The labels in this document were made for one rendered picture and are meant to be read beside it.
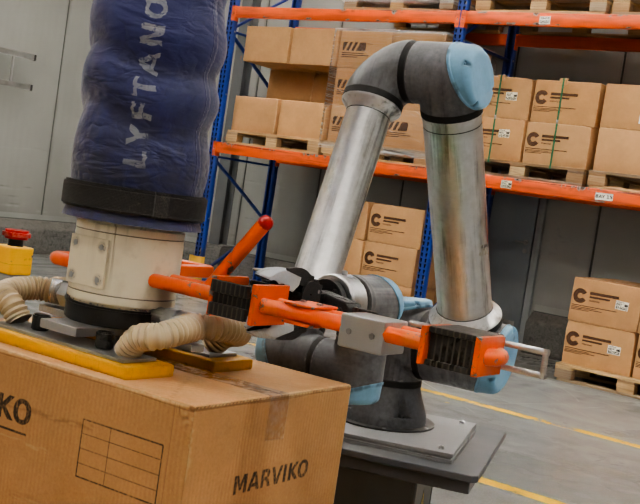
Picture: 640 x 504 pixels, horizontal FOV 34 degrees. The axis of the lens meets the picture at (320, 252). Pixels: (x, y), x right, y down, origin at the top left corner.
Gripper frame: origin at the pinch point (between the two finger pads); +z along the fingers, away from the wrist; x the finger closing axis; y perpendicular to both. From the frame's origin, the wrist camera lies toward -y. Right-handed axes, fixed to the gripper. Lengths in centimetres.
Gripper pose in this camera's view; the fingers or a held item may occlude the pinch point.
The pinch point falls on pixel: (260, 303)
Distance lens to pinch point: 153.3
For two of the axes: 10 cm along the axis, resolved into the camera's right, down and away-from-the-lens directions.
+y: -8.0, -1.5, 5.8
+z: -5.8, -0.4, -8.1
